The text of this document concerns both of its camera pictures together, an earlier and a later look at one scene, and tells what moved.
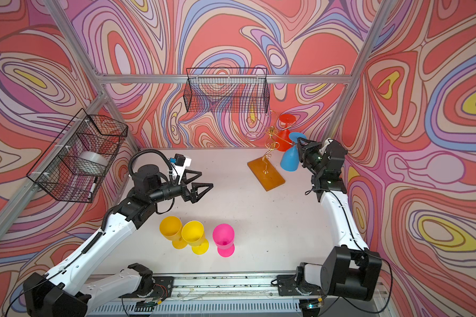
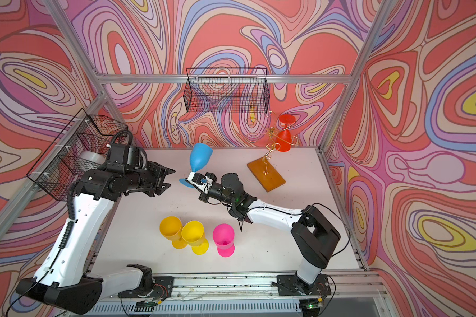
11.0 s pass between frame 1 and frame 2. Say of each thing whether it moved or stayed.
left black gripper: moved
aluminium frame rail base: stayed
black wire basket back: stayed
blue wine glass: moved
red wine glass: stayed
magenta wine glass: stayed
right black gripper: moved
